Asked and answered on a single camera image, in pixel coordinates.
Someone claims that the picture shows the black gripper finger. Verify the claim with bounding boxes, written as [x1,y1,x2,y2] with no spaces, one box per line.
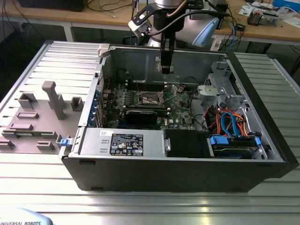
[160,38,175,75]

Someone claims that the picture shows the metal socket cover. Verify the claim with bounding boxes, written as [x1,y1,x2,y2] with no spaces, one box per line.
[161,84,179,102]

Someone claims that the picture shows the black RAM slot row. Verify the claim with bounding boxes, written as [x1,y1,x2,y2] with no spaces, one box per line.
[126,79,167,91]
[120,104,170,113]

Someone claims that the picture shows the CPU socket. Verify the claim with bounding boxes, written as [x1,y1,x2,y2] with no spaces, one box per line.
[137,90,165,106]

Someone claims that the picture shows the blue expansion slot clips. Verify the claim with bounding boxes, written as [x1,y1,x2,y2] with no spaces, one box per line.
[89,88,100,125]

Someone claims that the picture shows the pale blue Universal Robots cover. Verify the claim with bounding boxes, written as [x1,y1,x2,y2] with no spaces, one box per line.
[0,207,53,225]

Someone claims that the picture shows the wooden desk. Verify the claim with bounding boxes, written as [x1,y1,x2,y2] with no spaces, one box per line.
[3,0,300,51]

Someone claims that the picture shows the green motherboard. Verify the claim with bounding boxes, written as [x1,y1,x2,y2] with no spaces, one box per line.
[100,81,197,131]

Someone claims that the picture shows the silver metal drive cage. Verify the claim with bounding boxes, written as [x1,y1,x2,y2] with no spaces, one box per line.
[196,60,249,111]

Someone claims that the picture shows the beige plastic case latch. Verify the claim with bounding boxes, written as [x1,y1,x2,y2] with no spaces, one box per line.
[97,44,111,58]

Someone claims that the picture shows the tall black box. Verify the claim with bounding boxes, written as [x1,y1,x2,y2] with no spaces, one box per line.
[216,2,230,30]

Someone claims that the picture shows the black graphics card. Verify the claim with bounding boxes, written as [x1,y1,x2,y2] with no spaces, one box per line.
[125,109,158,125]

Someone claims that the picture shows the printed paper leaflet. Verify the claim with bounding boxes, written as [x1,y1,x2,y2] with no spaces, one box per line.
[238,4,254,16]

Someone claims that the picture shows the metal heat sink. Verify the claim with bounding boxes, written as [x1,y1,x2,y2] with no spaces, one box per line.
[247,10,263,26]

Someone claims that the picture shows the hard disk in blue carrier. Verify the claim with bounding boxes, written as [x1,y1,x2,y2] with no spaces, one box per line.
[210,135,262,160]

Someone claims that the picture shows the black box on desk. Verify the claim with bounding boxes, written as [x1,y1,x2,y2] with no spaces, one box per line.
[17,0,85,13]

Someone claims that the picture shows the grey metal device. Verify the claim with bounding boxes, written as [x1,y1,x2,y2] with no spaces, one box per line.
[262,11,280,27]

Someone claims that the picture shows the grey power supply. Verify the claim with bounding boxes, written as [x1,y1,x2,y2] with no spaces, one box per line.
[79,128,165,158]

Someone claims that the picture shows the black PC case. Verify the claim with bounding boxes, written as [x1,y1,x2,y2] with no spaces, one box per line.
[58,43,300,193]

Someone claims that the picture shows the blue cardboard box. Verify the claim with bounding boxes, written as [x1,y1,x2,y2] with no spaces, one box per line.
[273,0,300,9]

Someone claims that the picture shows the white paper sheet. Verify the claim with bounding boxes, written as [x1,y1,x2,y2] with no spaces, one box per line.
[281,13,300,29]

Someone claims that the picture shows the grey parts rack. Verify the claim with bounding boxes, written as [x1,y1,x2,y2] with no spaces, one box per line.
[0,81,85,155]

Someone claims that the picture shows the copper coloured hose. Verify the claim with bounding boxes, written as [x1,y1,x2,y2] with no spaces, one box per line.
[165,0,188,19]

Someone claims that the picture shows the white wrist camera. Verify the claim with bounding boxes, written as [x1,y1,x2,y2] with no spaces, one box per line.
[127,10,152,38]

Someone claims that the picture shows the black wire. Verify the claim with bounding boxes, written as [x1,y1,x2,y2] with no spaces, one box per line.
[188,90,211,132]
[180,75,200,86]

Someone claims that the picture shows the black camera cable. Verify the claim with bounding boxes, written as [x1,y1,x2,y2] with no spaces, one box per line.
[150,9,232,36]

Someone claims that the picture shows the red wire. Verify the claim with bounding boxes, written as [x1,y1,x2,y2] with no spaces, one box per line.
[203,105,218,124]

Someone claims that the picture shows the blue cable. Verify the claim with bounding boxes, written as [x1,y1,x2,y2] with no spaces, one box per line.
[231,20,238,51]

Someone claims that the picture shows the blue flat wire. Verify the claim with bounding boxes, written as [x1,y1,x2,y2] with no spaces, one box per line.
[221,112,242,139]

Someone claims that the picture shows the orange wire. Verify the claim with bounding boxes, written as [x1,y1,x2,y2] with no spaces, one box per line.
[215,106,248,138]

